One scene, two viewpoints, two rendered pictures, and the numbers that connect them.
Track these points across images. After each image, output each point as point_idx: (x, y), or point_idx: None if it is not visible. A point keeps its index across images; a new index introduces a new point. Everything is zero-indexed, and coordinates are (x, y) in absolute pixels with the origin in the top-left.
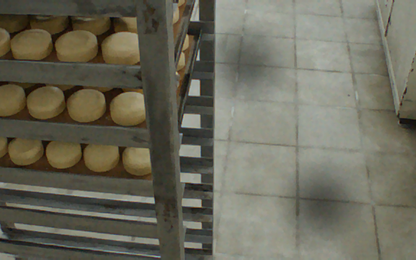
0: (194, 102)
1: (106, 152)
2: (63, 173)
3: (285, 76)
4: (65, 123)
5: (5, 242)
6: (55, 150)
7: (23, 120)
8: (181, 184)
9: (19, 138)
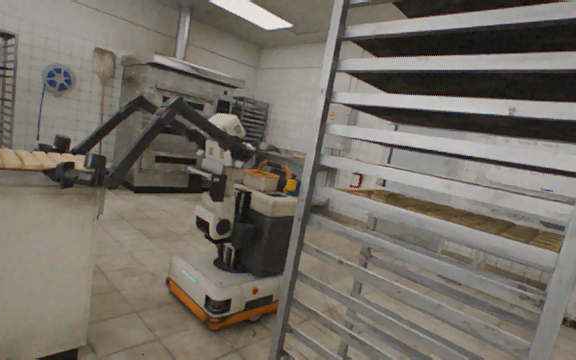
0: (305, 249)
1: (395, 192)
2: (413, 194)
3: None
4: (413, 169)
5: (439, 254)
6: (415, 197)
7: (428, 172)
8: (374, 185)
9: (431, 202)
